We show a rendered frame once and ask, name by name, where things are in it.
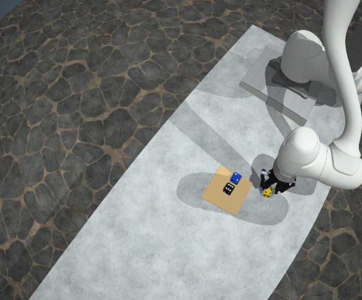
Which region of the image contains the tan mat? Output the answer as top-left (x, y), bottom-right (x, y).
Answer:
top-left (201, 165), bottom-right (253, 216)

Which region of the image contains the blue die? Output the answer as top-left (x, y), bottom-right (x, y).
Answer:
top-left (230, 172), bottom-right (242, 185)

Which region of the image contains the yellow die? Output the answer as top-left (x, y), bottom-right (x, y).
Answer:
top-left (263, 187), bottom-right (273, 198)

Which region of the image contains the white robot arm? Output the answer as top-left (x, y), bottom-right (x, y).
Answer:
top-left (268, 0), bottom-right (362, 190)

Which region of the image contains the black die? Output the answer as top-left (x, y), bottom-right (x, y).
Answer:
top-left (223, 183), bottom-right (235, 195)

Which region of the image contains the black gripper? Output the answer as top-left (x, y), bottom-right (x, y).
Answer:
top-left (260, 168), bottom-right (296, 198)

